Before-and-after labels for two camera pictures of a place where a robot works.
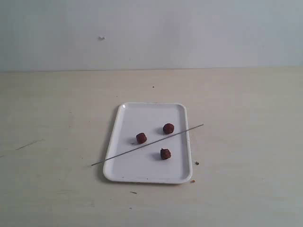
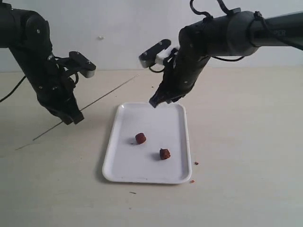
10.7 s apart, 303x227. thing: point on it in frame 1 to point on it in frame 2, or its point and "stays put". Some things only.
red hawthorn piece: [141, 138] stays put
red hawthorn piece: [165, 153] stays put
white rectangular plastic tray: [146, 165] stays put
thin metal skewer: [149, 144] to [87, 106]
